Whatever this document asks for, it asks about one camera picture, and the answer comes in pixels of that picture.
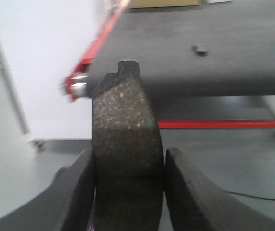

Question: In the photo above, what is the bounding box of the grey brake pad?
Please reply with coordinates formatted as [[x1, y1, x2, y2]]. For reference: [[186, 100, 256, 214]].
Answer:
[[192, 45, 208, 56], [92, 60, 164, 231]]

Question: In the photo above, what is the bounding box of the black floor cable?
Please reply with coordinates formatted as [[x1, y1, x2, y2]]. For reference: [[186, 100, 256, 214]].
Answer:
[[223, 190, 275, 202]]

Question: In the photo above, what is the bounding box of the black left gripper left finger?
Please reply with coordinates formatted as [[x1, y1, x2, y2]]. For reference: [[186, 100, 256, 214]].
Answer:
[[0, 150, 95, 231]]

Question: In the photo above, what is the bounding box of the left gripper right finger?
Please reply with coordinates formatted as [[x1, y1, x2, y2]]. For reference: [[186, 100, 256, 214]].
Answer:
[[165, 148, 275, 231]]

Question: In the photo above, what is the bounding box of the white panel cabinet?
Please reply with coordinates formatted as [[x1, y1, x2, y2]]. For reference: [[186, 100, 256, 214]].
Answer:
[[0, 0, 110, 140]]

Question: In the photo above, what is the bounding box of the red metal frame cart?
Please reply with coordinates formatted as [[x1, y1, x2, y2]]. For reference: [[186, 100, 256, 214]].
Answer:
[[60, 0, 275, 139]]

